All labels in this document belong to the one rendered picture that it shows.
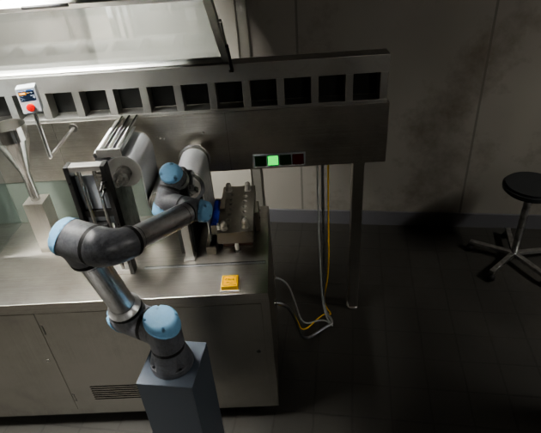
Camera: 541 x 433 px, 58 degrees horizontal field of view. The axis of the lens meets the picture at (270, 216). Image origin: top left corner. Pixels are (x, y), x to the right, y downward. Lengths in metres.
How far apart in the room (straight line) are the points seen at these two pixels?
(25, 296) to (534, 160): 3.26
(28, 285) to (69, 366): 0.45
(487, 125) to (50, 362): 3.00
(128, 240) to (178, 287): 0.76
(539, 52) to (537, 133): 0.55
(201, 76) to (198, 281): 0.89
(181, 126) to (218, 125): 0.17
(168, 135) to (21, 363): 1.27
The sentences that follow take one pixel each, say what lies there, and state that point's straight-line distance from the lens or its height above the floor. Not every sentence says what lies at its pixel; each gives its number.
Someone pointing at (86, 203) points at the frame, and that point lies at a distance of 2.12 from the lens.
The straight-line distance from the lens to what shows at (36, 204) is 2.42.
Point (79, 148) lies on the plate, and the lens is 2.51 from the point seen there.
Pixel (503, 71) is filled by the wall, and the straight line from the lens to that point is 3.57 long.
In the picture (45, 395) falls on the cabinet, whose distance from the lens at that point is 2.81.
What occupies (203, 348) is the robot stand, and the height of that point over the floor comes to 0.90.
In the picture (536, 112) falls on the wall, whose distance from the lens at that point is 3.74.
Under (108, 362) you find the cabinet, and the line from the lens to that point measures 2.50.
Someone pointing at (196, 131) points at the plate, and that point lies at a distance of 2.33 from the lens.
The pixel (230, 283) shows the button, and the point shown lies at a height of 0.92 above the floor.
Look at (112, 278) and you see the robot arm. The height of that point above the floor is 1.31.
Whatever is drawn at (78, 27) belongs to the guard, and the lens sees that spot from 2.05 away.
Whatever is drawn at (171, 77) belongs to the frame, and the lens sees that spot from 2.26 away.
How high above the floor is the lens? 2.28
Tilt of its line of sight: 34 degrees down
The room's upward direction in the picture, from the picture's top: 4 degrees counter-clockwise
